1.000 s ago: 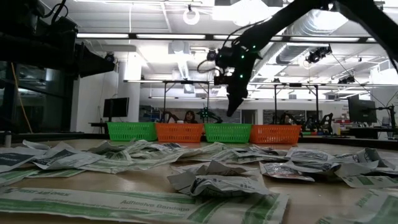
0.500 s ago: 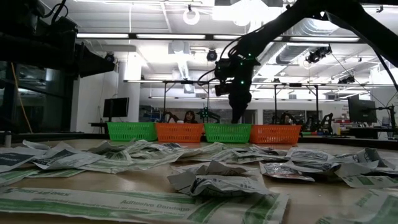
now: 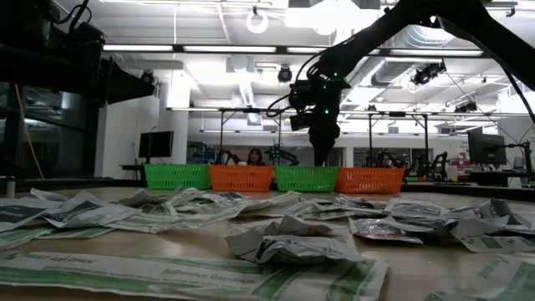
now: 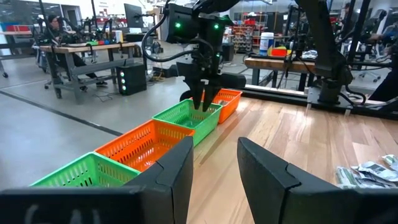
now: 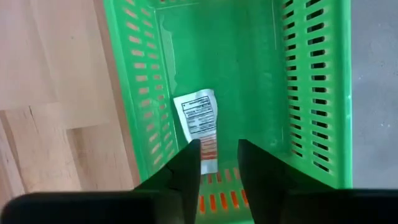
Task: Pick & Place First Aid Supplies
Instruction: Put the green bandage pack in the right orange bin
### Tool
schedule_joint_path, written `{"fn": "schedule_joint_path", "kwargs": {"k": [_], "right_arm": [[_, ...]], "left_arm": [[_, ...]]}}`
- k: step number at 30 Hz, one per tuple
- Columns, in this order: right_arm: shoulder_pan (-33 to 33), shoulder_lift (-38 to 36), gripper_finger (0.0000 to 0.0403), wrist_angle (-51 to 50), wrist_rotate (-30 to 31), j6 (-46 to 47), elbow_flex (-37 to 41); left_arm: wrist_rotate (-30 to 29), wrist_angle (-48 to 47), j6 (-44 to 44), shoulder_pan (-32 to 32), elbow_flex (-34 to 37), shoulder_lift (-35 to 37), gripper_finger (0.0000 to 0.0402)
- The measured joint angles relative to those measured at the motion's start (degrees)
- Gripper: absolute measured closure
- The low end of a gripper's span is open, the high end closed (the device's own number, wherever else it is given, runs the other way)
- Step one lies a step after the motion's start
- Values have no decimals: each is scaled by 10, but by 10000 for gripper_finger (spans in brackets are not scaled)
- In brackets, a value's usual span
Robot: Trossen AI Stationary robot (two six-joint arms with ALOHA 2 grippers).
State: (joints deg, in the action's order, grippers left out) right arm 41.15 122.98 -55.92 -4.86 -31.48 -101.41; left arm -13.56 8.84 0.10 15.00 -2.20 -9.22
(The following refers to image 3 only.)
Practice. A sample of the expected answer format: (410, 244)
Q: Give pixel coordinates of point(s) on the dark side desk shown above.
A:
(131, 166)

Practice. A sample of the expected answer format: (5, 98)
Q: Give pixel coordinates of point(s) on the grey cup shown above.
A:
(10, 188)

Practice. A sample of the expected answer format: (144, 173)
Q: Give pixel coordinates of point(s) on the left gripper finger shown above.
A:
(123, 83)

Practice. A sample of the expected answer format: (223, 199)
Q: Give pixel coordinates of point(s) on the black monitor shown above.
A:
(156, 144)
(487, 148)

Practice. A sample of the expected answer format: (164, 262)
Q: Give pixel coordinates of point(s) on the green striped bandage wrapper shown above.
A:
(167, 221)
(334, 211)
(497, 243)
(167, 276)
(42, 236)
(493, 280)

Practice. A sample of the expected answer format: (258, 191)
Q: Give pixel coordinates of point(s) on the long ceiling light strip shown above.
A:
(138, 48)
(230, 49)
(305, 49)
(434, 52)

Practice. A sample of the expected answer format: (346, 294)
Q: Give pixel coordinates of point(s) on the black background rig frame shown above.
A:
(397, 113)
(251, 110)

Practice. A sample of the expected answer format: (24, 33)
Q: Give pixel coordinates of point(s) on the pile of packets on table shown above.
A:
(271, 200)

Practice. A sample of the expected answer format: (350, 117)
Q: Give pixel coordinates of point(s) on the black ceiling spotlight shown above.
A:
(284, 74)
(466, 108)
(426, 74)
(147, 78)

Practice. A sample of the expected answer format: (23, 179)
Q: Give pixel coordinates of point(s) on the round pendant lamp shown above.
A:
(257, 31)

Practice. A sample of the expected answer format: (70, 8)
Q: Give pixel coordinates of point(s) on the black background robot arm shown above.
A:
(230, 156)
(386, 159)
(278, 152)
(439, 165)

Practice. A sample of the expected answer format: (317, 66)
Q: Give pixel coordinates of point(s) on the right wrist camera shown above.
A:
(300, 121)

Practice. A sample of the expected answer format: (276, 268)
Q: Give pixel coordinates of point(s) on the green plastic basket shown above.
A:
(306, 180)
(177, 177)

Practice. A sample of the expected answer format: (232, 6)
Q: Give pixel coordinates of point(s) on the orange plastic basket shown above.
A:
(241, 179)
(370, 180)

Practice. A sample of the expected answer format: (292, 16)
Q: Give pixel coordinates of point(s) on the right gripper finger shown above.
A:
(324, 150)

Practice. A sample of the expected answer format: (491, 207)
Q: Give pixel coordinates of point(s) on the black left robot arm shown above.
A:
(25, 62)

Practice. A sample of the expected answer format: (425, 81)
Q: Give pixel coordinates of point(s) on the silver ventilation duct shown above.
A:
(401, 71)

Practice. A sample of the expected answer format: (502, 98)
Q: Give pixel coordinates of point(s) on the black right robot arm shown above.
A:
(376, 29)

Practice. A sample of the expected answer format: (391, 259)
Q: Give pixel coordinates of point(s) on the person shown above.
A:
(256, 158)

